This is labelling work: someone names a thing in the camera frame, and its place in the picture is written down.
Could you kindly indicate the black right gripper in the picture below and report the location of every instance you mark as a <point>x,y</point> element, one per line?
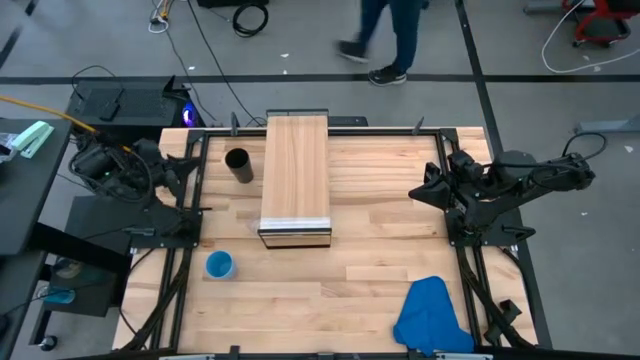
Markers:
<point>462,182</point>

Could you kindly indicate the black low cart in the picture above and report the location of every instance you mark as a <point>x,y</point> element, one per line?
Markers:
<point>100,300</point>

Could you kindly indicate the tall black cup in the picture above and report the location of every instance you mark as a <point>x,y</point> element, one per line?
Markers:
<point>240,167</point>

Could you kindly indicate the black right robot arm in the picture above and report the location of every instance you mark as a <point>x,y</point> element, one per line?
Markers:
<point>505,200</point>

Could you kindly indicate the black caster wheel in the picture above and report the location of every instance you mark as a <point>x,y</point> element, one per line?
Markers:
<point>48,343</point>

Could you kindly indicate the clear plastic packet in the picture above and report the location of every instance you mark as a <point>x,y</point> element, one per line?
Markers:
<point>6,145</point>

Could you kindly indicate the person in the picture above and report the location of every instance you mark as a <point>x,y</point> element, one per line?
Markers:
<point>405,35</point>

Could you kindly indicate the white plug bundle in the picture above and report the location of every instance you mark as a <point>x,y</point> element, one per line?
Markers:
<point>159,21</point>

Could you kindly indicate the grey floor base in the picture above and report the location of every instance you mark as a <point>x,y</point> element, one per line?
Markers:
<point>542,6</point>

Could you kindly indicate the black side desk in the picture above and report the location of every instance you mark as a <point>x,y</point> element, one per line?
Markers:
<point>30,190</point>

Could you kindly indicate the light blue cup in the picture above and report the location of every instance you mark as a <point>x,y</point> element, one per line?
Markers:
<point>220,265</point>

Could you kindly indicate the blue bottle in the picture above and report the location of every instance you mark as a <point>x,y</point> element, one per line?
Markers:
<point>57,296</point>

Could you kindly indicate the wooden shelf black metal frame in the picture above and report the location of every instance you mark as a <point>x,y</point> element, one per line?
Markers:
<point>295,170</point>

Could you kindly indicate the black computer tower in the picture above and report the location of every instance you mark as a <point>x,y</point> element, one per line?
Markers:
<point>140,102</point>

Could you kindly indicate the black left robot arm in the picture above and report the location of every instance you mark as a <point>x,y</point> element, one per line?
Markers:
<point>100,170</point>

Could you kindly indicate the black aluminium table frame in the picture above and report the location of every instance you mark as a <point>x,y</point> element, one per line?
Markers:
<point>375,132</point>

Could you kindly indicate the black floor box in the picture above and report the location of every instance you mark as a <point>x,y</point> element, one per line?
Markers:
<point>225,2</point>

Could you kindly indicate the mint green stapler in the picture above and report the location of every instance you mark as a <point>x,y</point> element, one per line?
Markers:
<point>32,137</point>

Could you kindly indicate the blue cloth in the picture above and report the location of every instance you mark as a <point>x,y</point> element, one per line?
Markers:
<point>430,320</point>

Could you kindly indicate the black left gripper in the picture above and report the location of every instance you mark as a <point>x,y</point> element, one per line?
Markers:
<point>152,165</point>

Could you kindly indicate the small black box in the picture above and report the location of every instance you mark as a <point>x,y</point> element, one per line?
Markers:
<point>109,111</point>

